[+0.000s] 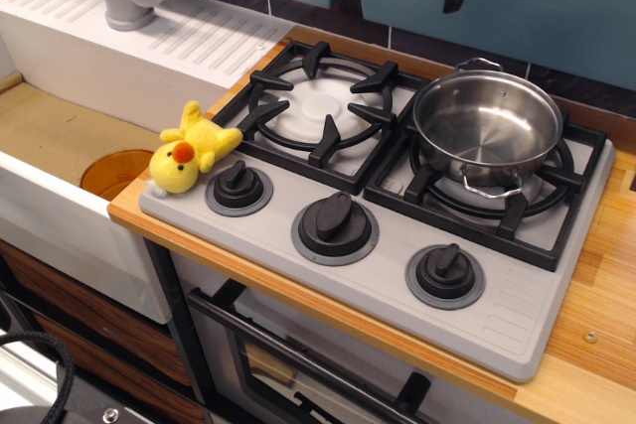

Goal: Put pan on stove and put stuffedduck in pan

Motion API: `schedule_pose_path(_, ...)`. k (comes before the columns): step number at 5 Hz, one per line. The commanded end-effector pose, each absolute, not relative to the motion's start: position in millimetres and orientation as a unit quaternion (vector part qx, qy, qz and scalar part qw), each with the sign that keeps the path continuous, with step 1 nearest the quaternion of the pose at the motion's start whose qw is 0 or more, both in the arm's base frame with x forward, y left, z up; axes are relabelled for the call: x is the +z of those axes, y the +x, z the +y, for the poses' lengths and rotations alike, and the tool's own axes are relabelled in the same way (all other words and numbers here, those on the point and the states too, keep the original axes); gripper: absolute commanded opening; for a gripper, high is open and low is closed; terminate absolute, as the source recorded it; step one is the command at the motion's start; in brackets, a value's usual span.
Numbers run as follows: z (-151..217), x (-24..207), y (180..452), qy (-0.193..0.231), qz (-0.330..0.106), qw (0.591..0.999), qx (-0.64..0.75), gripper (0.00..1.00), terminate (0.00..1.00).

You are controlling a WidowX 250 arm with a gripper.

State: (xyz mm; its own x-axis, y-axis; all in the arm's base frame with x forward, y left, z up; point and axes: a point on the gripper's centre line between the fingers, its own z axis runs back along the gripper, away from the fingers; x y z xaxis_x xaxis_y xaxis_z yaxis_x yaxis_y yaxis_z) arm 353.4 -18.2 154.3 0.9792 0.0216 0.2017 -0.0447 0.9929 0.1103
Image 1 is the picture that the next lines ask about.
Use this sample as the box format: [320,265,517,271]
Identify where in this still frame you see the black braided cable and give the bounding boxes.
[0,330,76,418]

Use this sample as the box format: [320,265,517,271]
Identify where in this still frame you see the black right burner grate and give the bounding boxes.
[364,100,611,272]

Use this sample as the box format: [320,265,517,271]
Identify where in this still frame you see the yellow stuffed duck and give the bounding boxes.
[148,100,243,194]

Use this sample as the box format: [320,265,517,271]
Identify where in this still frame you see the wooden drawer fronts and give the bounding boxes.
[1,242,210,423]

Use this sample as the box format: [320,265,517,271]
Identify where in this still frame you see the black left stove knob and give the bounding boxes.
[205,160,273,217]

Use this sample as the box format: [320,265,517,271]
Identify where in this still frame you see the oven door with black handle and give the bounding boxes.
[186,278,448,424]

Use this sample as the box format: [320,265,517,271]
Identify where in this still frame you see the black right stove knob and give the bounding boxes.
[405,243,486,311]

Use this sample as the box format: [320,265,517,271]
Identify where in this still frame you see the black burner grate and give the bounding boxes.
[364,100,611,272]
[213,42,428,195]

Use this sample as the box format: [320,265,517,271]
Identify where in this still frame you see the orange plastic drain bowl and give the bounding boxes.
[79,149,153,201]

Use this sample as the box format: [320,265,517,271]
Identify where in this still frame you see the grey toy stove top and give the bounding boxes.
[139,42,615,382]

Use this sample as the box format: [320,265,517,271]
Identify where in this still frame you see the black stove knob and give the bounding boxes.
[405,243,486,311]
[205,160,273,217]
[291,192,380,267]

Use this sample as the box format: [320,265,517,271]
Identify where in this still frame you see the stainless steel pan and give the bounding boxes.
[411,58,564,200]

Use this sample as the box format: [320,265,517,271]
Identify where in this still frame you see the black middle stove knob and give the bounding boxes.
[291,192,380,267]

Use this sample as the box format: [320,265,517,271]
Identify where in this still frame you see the black left burner grate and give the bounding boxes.
[213,42,428,195]

